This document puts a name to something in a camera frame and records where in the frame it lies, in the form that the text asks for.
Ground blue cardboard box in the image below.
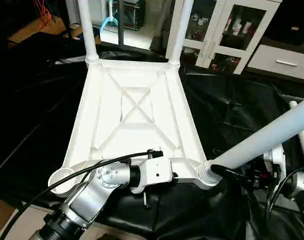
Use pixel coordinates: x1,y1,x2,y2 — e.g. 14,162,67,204
61,24,101,45

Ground white plastic table leg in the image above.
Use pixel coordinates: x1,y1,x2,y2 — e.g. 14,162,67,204
77,0,100,65
289,100,304,169
194,94,304,187
167,0,195,69

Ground white glass-door cabinet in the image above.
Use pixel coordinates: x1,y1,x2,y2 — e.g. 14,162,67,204
165,0,283,75

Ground grey metal pole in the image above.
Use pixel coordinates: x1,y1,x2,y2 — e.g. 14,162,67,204
117,0,127,46

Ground white low drawer unit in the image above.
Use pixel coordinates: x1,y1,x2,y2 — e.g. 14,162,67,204
246,43,304,81

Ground red wire bundle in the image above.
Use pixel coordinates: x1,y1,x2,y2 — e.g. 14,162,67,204
34,0,55,29

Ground white plastic table top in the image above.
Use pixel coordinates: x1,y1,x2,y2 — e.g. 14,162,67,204
47,57,220,197

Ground black work mat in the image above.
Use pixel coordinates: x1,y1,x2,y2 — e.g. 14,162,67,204
0,32,304,240

